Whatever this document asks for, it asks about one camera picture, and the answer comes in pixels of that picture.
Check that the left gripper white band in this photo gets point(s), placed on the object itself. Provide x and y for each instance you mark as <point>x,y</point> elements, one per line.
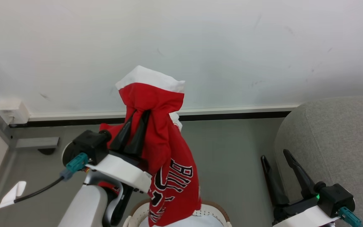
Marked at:
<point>121,171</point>

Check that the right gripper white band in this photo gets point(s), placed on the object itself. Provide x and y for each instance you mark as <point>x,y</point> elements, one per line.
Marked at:
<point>301,217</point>

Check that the red basketball jersey white trim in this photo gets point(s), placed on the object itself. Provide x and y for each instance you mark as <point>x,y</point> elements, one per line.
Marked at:
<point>162,142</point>

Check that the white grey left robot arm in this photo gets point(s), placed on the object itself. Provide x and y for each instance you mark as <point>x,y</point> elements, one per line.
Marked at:
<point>83,208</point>

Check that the white laundry basket brown rim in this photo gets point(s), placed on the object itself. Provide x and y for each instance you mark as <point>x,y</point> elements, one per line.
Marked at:
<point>214,210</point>

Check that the grey fabric sofa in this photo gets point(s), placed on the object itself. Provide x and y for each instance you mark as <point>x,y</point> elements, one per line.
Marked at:
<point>342,142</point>

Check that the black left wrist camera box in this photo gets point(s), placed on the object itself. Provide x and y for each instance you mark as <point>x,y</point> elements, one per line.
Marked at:
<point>87,145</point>

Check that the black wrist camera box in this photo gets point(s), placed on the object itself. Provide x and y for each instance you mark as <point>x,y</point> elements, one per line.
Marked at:
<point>337,197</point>
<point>87,145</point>

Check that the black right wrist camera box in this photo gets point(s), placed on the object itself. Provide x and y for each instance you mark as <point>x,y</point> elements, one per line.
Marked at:
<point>337,197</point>

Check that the white wall socket box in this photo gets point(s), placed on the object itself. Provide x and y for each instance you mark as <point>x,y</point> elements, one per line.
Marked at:
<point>13,112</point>

